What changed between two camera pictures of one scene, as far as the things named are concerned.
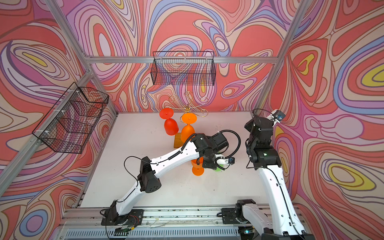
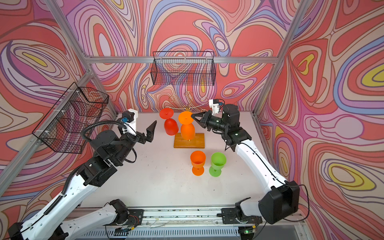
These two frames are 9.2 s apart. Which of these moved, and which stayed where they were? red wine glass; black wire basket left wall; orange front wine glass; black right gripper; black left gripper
Moved: black right gripper; black left gripper
Stayed: red wine glass; black wire basket left wall; orange front wine glass
